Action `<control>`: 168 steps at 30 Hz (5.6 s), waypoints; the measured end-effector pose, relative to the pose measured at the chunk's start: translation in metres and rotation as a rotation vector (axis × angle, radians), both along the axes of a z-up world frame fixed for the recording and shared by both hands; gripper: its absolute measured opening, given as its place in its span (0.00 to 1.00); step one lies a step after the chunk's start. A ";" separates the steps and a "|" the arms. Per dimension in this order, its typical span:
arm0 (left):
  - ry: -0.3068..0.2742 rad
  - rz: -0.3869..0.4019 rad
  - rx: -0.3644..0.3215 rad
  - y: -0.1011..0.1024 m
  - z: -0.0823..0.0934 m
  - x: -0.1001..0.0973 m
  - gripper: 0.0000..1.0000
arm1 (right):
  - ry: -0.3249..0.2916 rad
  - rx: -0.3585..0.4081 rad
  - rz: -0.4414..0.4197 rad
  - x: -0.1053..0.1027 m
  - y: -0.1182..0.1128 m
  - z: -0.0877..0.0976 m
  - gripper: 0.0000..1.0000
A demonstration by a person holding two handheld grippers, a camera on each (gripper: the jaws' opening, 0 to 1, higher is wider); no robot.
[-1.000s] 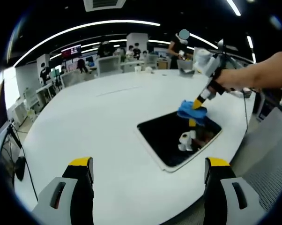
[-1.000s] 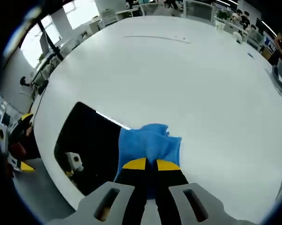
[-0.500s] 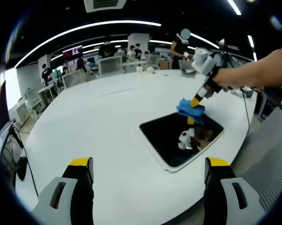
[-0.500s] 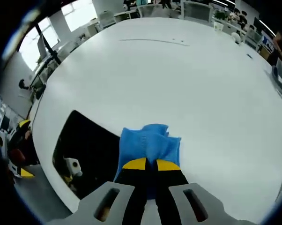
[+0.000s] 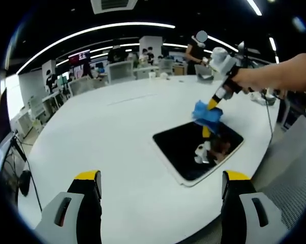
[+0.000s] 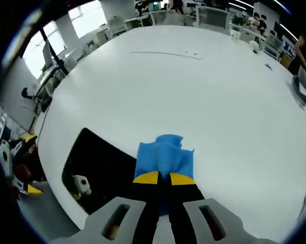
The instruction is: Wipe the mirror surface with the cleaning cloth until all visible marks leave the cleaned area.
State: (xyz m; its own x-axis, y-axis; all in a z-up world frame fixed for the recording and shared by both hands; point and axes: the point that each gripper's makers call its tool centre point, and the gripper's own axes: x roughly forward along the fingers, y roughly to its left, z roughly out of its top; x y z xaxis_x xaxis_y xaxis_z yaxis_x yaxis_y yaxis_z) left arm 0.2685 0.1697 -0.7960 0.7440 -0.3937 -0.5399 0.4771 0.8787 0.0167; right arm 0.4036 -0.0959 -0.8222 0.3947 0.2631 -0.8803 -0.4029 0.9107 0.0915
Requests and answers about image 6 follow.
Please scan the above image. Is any grey mesh chair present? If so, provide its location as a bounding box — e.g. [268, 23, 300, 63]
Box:
[17, 181, 81, 242]

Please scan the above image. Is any person's left hand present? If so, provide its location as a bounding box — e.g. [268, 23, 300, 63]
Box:
[15, 162, 33, 181]

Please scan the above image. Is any grey curved object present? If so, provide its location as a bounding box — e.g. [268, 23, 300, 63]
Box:
[291, 75, 306, 105]

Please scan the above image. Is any white mesh office chair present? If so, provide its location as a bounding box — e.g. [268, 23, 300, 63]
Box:
[108, 16, 129, 37]
[264, 29, 284, 61]
[195, 6, 230, 29]

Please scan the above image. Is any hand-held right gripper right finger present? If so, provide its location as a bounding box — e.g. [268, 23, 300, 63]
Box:
[169, 172, 257, 244]

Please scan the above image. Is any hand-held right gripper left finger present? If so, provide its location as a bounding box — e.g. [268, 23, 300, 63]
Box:
[80, 170, 161, 244]

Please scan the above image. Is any small black device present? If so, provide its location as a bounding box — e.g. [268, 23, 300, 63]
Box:
[21, 87, 35, 100]

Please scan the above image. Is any blue cleaning cloth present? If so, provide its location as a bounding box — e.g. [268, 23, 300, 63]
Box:
[134, 134, 196, 217]

